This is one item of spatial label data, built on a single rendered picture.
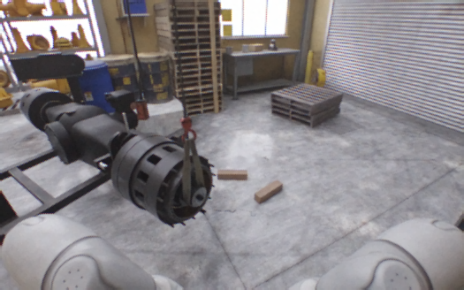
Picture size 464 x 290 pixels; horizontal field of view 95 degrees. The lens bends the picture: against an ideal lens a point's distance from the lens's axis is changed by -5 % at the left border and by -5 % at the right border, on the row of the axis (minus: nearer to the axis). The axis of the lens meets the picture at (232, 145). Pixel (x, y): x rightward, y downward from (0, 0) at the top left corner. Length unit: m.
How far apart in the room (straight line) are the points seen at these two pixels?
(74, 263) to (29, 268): 0.12
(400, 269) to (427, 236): 0.13
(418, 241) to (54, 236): 0.66
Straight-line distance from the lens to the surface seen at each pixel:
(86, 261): 0.44
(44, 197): 2.42
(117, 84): 4.45
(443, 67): 5.89
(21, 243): 0.58
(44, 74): 3.77
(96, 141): 2.17
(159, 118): 4.12
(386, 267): 0.43
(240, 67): 5.98
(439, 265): 0.54
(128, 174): 1.63
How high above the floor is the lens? 1.90
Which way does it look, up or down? 30 degrees down
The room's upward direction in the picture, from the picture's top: straight up
